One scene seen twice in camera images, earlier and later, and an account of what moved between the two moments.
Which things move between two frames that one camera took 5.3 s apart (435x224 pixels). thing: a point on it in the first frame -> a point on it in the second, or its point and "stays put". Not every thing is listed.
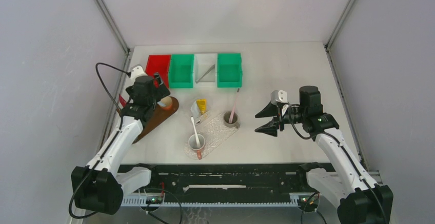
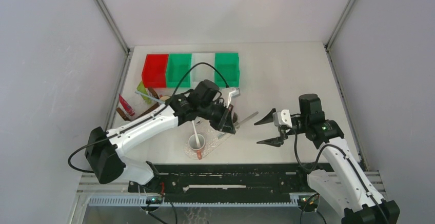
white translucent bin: (202, 63) stays put
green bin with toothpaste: (229, 70) stays put
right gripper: (270, 128) -> (276, 142)
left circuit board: (154, 200) stays put
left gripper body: (160, 92) -> (218, 111)
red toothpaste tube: (122, 101) stays put
